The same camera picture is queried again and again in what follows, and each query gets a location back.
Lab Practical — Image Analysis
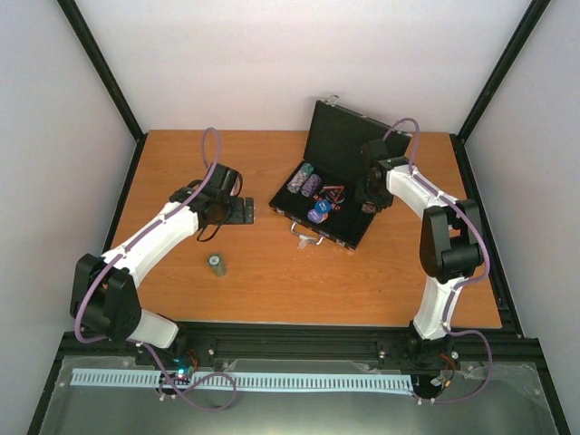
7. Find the triangular all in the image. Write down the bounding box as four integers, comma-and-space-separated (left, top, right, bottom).
321, 185, 345, 204

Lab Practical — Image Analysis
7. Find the green chip stack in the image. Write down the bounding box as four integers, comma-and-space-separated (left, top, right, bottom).
208, 254, 227, 277

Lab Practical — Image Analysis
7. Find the blue chip stack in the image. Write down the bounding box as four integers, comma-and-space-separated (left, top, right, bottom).
300, 163, 314, 177

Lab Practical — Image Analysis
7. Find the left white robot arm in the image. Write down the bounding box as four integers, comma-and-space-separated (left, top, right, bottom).
70, 164, 254, 365

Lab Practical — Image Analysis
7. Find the black poker set case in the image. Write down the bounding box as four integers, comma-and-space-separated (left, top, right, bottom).
269, 100, 411, 249

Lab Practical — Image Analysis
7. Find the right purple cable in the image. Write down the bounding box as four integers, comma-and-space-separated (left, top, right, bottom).
382, 117, 494, 405

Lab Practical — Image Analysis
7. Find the blue small blind button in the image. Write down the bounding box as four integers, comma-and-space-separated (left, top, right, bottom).
314, 200, 333, 215

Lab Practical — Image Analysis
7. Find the black aluminium frame rail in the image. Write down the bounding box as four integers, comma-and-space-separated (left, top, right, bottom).
58, 319, 545, 377

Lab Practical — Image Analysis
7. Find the light blue slotted cable duct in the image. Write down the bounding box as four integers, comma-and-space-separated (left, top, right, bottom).
70, 368, 413, 395

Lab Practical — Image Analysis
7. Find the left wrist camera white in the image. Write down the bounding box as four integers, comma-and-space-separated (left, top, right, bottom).
227, 169, 243, 197

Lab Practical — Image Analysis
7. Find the orange big blind button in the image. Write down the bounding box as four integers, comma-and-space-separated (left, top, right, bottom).
307, 208, 325, 223

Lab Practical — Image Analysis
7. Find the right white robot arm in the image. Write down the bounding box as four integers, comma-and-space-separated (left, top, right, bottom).
355, 140, 489, 367

